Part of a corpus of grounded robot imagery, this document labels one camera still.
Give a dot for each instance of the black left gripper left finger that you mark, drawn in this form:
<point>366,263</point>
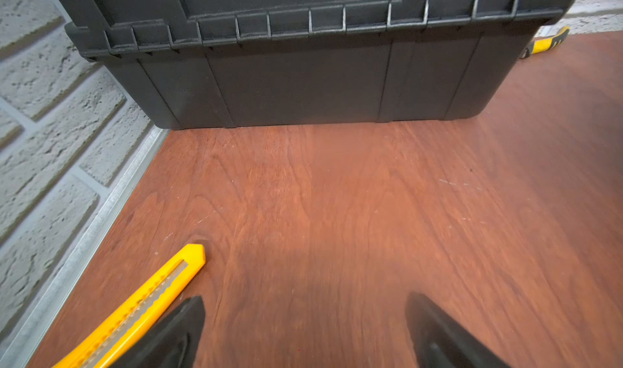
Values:
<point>172,342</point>

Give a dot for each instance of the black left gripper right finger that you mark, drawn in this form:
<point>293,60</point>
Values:
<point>440,341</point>

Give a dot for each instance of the yellow utility knife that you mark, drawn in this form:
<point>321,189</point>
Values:
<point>131,321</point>

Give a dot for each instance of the black plastic toolbox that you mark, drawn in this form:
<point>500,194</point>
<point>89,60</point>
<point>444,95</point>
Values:
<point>233,63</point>

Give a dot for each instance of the yellow black pliers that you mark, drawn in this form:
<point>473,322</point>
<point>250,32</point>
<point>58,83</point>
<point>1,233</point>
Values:
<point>544,44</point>

